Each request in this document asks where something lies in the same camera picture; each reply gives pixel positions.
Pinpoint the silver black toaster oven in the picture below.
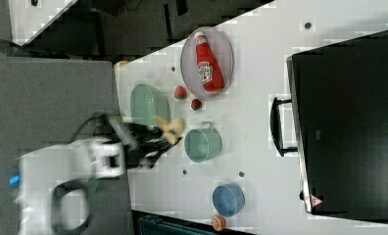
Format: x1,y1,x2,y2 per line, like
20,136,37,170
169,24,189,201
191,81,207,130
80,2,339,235
269,29,388,224

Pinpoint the blue plastic cup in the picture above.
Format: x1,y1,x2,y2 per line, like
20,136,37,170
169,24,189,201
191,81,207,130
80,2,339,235
213,183,245,217

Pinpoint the pink plush strawberry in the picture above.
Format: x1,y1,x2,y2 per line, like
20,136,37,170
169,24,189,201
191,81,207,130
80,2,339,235
174,85,187,100

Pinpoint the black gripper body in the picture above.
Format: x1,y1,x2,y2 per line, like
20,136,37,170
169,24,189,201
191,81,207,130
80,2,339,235
109,119,182,169

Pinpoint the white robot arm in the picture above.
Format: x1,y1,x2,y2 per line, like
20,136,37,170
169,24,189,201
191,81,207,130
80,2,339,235
16,114,185,235

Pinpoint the yellow plush peeled banana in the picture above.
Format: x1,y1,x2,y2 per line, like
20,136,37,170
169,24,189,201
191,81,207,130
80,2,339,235
153,116,185,145

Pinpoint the green plastic colander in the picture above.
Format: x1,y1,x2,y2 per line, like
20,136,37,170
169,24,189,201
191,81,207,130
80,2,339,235
130,84,170,127

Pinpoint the red plush ketchup bottle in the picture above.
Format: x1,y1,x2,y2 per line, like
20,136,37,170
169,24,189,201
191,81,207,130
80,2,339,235
194,31,223,92

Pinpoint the red plush strawberry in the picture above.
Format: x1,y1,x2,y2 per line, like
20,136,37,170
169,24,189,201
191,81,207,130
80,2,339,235
191,99,202,111

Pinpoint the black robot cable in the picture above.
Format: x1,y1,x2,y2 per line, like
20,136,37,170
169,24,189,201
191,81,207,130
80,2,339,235
69,112,110,145

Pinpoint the plush orange slice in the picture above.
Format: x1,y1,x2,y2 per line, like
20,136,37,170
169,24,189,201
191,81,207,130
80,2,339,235
211,214,226,231

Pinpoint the green metal cup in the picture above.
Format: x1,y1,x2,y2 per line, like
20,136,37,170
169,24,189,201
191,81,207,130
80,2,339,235
184,121,222,163

